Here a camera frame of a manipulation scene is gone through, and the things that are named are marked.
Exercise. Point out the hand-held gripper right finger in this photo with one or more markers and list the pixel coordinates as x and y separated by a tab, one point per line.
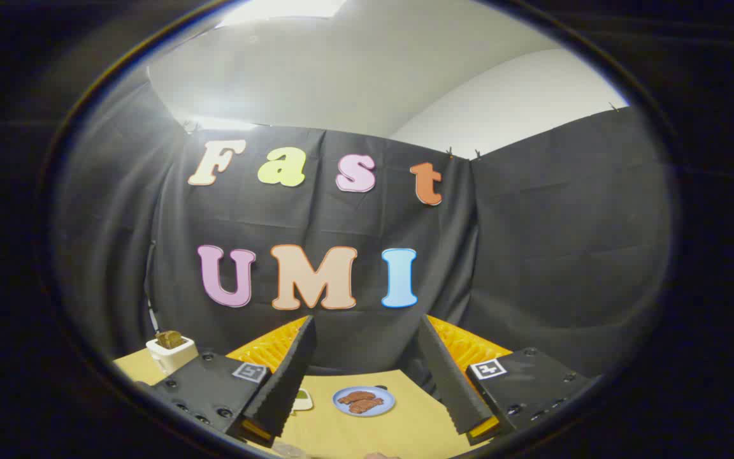
446	376

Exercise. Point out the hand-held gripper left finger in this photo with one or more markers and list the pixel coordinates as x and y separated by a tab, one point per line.
290	370

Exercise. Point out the small white green dish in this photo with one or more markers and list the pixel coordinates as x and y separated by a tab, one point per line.
304	398

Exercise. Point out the wooden table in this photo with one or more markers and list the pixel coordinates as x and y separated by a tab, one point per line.
405	427

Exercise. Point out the blue plate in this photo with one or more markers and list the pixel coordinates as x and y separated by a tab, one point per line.
385	401

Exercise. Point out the brown sausage piece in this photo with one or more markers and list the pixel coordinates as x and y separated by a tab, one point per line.
367	405
355	396

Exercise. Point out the white toaster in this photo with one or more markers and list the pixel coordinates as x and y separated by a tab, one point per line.
172	357

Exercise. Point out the brown toast slice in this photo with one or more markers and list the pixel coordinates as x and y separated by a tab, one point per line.
168	338

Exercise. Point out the black backdrop cloth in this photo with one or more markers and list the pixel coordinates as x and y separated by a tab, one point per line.
532	255

